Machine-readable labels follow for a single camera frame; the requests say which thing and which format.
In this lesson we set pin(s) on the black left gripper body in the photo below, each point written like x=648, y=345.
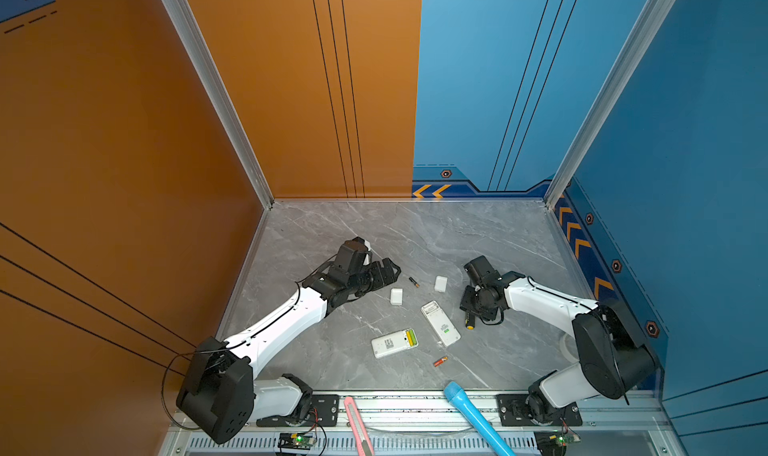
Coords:
x=370, y=279

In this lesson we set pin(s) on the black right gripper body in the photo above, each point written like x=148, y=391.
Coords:
x=473, y=302

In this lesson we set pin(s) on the white battery cover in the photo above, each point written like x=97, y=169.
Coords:
x=396, y=296
x=440, y=284

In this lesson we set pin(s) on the white remote with back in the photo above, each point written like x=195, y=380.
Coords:
x=440, y=323

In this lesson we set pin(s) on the white remote control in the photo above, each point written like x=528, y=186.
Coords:
x=390, y=344

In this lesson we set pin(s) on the red AAA battery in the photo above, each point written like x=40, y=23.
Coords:
x=440, y=361

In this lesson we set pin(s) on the black yellow battery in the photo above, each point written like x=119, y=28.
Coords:
x=470, y=321

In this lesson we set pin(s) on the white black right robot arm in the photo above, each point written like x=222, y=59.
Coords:
x=613, y=353

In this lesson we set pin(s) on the yellow green batteries in remote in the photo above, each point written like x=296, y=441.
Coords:
x=411, y=338

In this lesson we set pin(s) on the roll of beige tape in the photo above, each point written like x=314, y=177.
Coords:
x=568, y=348

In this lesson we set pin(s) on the blue plastic flashlight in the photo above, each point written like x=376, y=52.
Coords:
x=459, y=399

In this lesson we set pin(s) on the right green circuit board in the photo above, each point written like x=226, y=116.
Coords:
x=555, y=443

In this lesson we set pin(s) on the green circuit board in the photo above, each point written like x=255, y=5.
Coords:
x=296, y=444
x=555, y=443

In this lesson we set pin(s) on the pink utility knife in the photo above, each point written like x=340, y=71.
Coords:
x=363, y=442

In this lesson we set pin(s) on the left green circuit board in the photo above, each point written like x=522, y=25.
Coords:
x=296, y=444

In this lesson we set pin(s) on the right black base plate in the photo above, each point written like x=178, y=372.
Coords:
x=514, y=411

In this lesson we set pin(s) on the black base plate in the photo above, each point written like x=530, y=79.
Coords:
x=514, y=411
x=322, y=408

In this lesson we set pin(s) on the aluminium front rail frame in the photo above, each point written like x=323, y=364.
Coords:
x=423, y=422

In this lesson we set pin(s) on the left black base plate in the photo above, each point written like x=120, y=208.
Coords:
x=322, y=408

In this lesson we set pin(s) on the aluminium corner post left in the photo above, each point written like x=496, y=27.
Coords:
x=193, y=41

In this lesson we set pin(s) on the aluminium corner post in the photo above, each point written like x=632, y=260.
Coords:
x=193, y=41
x=642, y=34

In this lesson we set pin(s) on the aluminium corner post right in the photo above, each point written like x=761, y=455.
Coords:
x=642, y=34

